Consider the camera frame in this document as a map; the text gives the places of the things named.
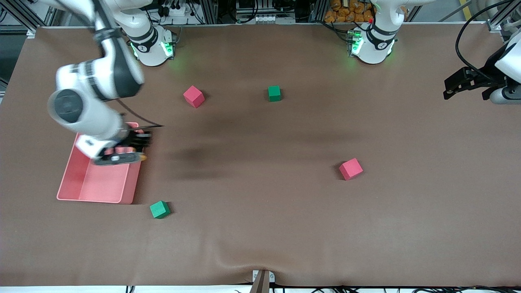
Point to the pink plastic bin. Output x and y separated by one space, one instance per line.
101 183

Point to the grey metal table bracket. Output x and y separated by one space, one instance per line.
272 276

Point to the brown flat bar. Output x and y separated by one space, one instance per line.
260 285

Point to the pile of orange items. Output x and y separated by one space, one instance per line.
350 12

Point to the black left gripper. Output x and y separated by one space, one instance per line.
483 79

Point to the pink foam cube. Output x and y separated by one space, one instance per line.
350 169
193 96

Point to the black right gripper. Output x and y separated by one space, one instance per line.
134 140

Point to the white terminal strip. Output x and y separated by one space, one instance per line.
266 18

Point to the green foam cube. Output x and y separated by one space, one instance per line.
274 93
159 209

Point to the white power strip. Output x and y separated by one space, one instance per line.
176 10

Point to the large table cover mat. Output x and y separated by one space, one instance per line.
260 211

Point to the aluminium frame profile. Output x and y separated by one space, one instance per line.
209 10
318 10
502 18
25 18

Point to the black electronics box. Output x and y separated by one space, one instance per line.
260 6

